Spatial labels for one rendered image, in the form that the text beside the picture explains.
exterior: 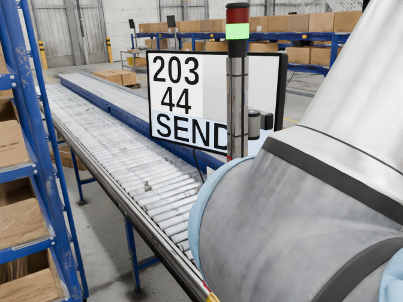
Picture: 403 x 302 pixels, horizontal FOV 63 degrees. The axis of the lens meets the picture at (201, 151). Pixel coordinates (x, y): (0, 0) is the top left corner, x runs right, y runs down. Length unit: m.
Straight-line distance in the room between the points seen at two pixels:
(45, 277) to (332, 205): 0.86
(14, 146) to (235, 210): 0.65
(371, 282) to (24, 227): 0.83
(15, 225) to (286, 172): 0.77
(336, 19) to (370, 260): 6.75
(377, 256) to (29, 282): 0.89
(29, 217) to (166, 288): 1.56
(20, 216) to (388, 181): 0.82
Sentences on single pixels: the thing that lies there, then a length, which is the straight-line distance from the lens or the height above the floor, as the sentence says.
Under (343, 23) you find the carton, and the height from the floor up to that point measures 1.53.
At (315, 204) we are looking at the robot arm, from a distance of 0.26.
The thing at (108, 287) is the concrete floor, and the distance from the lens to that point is 2.46.
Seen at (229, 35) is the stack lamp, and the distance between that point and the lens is 0.76.
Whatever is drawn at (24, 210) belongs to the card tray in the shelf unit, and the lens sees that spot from 0.93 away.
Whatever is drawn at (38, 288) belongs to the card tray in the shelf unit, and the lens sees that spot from 1.03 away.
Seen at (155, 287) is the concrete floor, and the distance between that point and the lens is 2.39.
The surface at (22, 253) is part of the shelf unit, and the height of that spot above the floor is 1.12.
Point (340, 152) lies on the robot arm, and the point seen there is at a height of 1.53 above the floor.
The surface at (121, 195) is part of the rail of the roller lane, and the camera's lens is 1.91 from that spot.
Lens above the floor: 1.62
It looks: 21 degrees down
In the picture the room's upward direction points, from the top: 2 degrees counter-clockwise
